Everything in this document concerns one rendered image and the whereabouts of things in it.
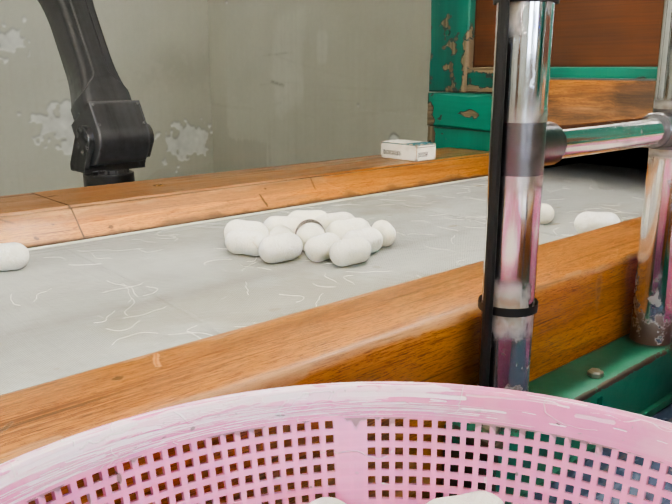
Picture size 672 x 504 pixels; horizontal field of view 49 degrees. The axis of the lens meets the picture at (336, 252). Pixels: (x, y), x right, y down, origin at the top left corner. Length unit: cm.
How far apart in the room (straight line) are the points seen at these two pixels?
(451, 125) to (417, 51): 111
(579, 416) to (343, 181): 57
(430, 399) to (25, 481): 12
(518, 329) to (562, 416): 9
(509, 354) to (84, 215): 40
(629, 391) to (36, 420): 31
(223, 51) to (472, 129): 193
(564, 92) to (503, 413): 69
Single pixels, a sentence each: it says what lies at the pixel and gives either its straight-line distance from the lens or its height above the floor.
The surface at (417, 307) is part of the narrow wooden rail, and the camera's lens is 34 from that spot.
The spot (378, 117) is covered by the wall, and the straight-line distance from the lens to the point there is 226.
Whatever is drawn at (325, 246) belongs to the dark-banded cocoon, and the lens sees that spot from 51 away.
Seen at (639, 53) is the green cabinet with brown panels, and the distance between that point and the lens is 92.
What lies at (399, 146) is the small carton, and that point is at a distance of 90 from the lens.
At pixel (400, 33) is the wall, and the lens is 220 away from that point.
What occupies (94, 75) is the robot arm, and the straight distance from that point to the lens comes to 95.
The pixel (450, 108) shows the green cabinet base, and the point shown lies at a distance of 106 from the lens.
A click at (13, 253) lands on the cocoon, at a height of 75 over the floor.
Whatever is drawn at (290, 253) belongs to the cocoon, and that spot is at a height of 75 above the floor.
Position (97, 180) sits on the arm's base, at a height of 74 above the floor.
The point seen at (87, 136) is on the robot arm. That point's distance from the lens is 92.
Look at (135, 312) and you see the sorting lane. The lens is 43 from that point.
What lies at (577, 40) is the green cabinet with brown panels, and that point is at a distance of 96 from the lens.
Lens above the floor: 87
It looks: 14 degrees down
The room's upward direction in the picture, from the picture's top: straight up
